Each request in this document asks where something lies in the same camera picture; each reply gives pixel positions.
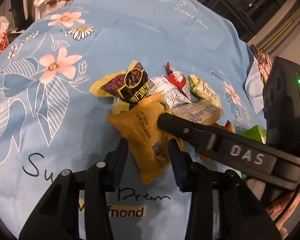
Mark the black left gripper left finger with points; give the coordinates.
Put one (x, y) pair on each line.
(56, 214)

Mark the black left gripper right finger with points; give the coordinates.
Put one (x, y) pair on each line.
(241, 215)

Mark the finger of the black right gripper das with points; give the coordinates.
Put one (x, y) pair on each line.
(252, 158)

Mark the right hand painted nails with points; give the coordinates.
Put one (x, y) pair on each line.
(276, 208)

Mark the green cardboard box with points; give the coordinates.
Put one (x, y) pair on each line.
(256, 133)

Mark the folded pink purple fabrics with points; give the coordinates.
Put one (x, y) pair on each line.
(264, 63)

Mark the clear cracker packet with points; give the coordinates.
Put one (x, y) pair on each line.
(200, 112)

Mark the light green snack packet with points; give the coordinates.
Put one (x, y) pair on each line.
(203, 91)

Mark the white silver snack packet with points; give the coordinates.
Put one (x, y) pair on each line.
(173, 96)

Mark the light blue floral cloth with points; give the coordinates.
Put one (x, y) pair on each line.
(70, 70)

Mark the red white snack packet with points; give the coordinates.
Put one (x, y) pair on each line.
(176, 78)

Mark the black yellow snack packet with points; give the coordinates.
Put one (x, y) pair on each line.
(131, 86)

